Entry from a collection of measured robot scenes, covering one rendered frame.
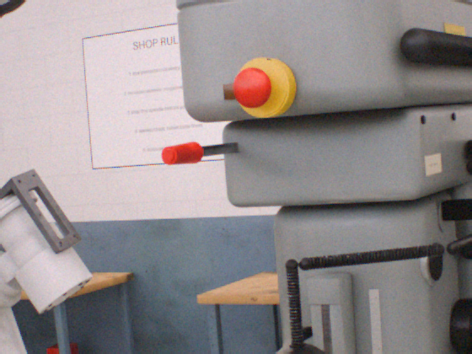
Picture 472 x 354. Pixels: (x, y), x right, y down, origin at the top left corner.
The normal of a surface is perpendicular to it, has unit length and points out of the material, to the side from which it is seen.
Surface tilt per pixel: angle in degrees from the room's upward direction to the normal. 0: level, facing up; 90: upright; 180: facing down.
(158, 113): 90
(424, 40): 90
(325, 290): 90
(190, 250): 90
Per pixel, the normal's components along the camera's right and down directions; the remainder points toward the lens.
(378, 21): 0.37, 0.02
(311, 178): -0.47, 0.09
